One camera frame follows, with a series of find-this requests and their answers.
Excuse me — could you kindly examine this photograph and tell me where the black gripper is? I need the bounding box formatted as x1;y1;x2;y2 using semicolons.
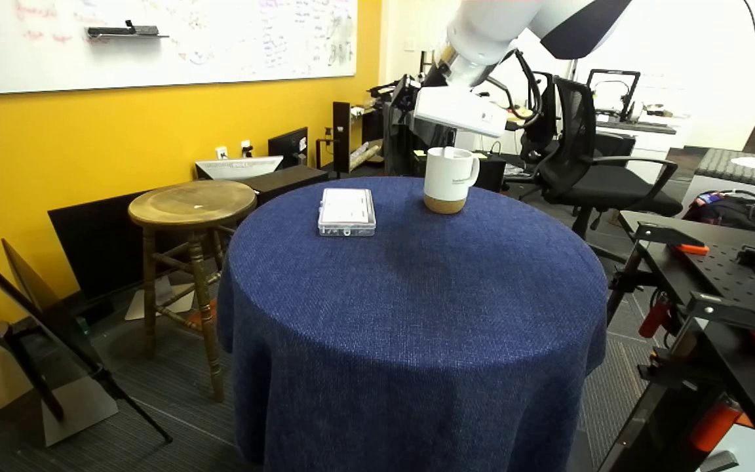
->
417;110;485;151

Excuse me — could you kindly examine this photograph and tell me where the white whiteboard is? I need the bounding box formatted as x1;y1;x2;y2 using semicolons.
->
0;0;361;100

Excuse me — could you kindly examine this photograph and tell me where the small orange clamp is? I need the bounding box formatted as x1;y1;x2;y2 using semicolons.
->
674;241;712;258

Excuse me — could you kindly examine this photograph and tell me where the small black monitor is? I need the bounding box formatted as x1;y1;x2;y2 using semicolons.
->
264;125;311;169

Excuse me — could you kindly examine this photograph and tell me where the black whiteboard eraser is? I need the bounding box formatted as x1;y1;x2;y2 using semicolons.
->
84;17;169;42

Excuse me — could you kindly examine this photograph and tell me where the small white flat box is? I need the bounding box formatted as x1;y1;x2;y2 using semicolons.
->
315;185;379;239

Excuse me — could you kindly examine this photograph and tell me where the black tripod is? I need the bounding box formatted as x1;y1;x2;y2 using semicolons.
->
0;222;176;449

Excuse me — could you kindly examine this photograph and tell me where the black upright speaker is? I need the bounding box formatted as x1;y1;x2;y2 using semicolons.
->
329;100;353;174

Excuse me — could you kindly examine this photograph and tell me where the black office chair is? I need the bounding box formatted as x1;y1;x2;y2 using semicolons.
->
528;70;686;241

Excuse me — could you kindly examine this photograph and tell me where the black perforated workbench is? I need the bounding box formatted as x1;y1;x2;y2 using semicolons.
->
598;207;755;472

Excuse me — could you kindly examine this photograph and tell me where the grey leaning board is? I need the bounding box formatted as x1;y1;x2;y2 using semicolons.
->
0;239;123;450

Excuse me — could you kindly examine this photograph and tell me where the black low cabinet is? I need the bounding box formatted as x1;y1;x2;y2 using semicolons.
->
43;164;333;303

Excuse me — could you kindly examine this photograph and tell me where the blue fabric tablecloth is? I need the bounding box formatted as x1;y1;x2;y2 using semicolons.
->
214;172;612;472

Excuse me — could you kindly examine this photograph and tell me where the black mesh chair back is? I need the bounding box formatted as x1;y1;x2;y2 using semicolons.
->
584;64;644;119

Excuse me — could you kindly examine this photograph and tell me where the round wooden stool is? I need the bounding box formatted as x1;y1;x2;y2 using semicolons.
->
125;177;260;404

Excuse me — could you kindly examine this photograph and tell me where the white ceramic mug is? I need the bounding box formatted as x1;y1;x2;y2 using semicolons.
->
418;144;485;216

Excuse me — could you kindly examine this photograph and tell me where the black backpack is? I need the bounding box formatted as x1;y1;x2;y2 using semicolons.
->
682;185;755;236

